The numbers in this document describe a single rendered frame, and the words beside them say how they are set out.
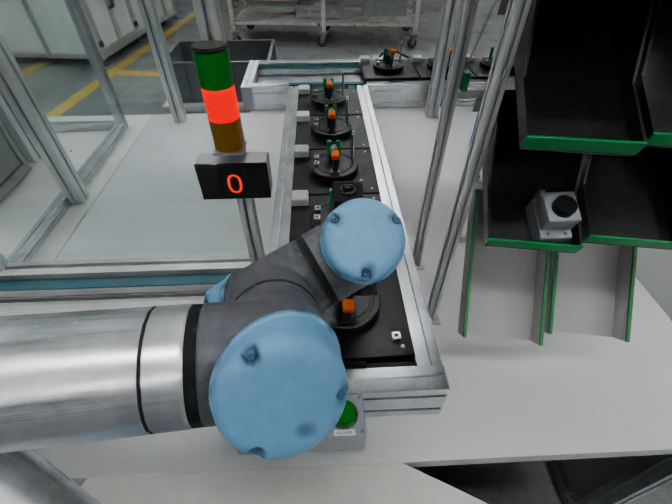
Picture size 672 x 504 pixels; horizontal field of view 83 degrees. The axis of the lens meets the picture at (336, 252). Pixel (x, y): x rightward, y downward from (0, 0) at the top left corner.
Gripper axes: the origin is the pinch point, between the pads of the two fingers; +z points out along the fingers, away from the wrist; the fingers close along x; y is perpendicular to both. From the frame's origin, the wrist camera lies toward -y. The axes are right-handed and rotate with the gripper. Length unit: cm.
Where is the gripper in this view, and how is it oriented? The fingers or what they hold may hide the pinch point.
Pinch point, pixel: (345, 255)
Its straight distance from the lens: 67.7
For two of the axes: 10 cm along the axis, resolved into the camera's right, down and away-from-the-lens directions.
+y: 0.3, 9.9, -1.1
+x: 10.0, -0.3, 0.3
